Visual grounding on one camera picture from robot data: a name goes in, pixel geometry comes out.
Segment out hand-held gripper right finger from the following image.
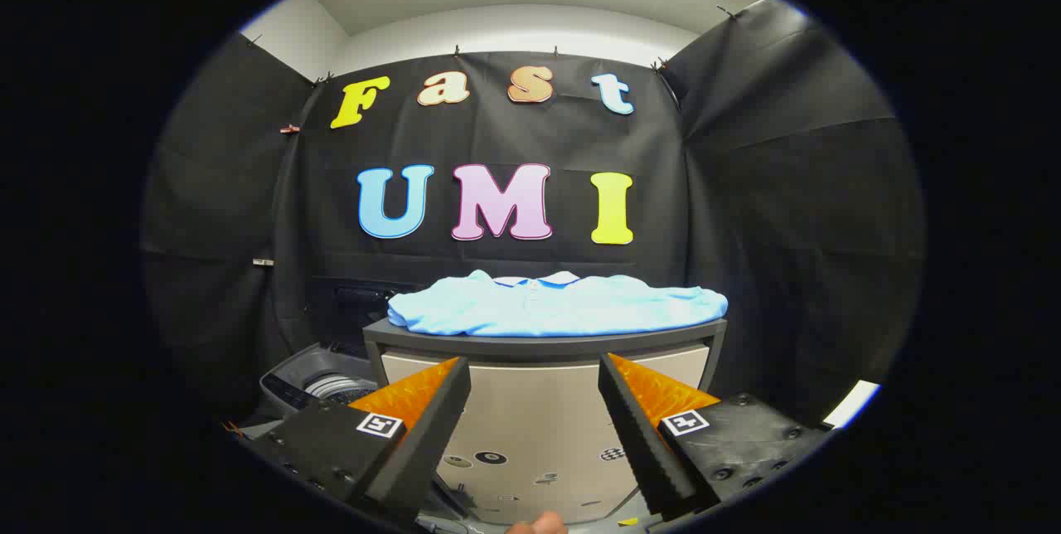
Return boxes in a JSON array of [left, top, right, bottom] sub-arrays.
[[598, 352, 835, 520]]

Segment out grey cabinet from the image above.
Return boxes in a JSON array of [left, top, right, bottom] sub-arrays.
[[362, 317, 729, 523]]

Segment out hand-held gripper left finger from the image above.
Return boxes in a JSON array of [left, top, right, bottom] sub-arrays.
[[240, 356, 472, 528]]

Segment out white panel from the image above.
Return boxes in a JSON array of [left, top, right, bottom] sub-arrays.
[[822, 380, 882, 430]]

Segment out grey washing machine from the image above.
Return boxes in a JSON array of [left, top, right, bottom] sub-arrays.
[[259, 341, 384, 420]]

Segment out light blue polo shirt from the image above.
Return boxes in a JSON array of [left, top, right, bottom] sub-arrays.
[[386, 269, 729, 338]]

